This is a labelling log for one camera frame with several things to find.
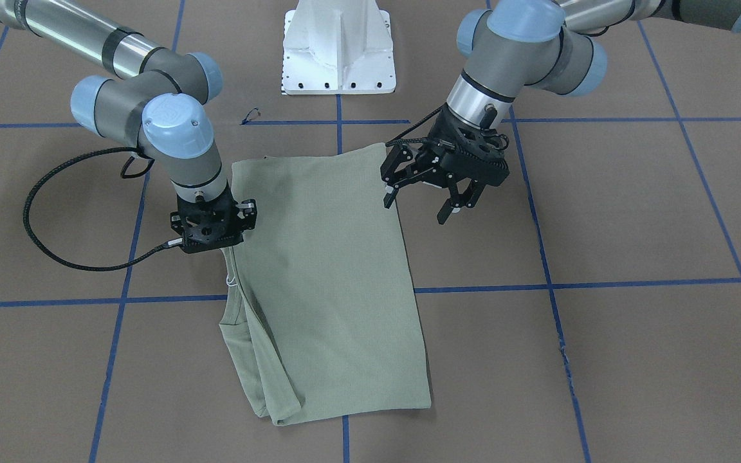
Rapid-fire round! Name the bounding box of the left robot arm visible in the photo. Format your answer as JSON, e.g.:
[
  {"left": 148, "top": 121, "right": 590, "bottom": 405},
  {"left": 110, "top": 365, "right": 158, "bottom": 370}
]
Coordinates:
[{"left": 380, "top": 1, "right": 741, "bottom": 224}]

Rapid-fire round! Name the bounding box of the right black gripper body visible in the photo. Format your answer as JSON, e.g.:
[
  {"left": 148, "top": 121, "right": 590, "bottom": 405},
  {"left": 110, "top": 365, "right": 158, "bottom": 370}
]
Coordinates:
[{"left": 170, "top": 192, "right": 258, "bottom": 254}]

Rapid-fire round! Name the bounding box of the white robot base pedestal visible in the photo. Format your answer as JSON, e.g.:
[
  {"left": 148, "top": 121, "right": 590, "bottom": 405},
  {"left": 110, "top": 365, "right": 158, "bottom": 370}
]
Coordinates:
[{"left": 280, "top": 1, "right": 397, "bottom": 96}]

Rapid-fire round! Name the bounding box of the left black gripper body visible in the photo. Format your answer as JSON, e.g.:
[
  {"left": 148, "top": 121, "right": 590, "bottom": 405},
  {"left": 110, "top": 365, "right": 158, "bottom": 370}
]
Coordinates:
[{"left": 380, "top": 104, "right": 509, "bottom": 188}]

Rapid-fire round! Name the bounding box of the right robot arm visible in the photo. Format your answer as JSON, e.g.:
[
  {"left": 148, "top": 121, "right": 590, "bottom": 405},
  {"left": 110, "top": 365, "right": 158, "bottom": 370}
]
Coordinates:
[{"left": 0, "top": 1, "right": 257, "bottom": 254}]

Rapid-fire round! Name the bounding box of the olive green long-sleeve shirt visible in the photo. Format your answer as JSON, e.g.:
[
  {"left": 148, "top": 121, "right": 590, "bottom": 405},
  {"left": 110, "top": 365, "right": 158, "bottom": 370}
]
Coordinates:
[{"left": 219, "top": 143, "right": 432, "bottom": 427}]

